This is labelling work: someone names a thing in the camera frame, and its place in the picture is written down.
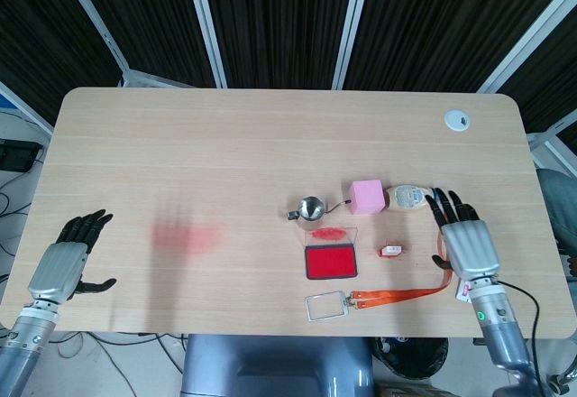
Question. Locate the red ink pad case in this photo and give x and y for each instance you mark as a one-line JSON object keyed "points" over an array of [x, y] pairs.
{"points": [[329, 261]]}

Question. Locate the white partition post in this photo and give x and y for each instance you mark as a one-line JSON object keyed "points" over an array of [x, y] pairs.
{"points": [[351, 22], [527, 44], [98, 22], [205, 22]]}

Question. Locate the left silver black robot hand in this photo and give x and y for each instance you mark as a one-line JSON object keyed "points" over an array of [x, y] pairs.
{"points": [[58, 270]]}

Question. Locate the metal frame badge holder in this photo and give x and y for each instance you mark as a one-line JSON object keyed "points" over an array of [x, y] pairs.
{"points": [[341, 307]]}

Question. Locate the black waste bin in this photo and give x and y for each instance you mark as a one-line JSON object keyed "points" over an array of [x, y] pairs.
{"points": [[401, 361]]}

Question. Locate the mayonnaise squeeze bottle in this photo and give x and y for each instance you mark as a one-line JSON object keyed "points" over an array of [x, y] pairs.
{"points": [[408, 196]]}

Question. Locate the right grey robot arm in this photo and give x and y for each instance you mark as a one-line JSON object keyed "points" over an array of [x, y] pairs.
{"points": [[500, 329]]}

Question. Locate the black power box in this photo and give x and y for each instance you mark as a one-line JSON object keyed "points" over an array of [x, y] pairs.
{"points": [[18, 155]]}

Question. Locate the small red white stamp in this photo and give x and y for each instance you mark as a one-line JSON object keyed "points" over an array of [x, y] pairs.
{"points": [[391, 251]]}

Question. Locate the white toothpaste tube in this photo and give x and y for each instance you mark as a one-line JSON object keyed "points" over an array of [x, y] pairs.
{"points": [[462, 293]]}

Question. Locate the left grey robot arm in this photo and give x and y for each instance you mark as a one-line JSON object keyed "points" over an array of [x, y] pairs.
{"points": [[22, 338]]}

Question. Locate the small steel measuring cup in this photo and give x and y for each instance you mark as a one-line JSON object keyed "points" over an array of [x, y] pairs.
{"points": [[311, 209]]}

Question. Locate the grey robot torso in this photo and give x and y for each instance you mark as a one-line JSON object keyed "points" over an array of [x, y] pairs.
{"points": [[270, 365]]}

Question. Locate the pink foam cube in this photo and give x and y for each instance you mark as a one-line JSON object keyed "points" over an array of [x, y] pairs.
{"points": [[367, 196]]}

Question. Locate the person's leg in jeans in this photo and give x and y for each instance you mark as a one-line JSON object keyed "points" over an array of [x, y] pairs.
{"points": [[561, 198]]}

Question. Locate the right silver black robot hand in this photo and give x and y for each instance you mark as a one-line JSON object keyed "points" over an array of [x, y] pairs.
{"points": [[471, 248]]}

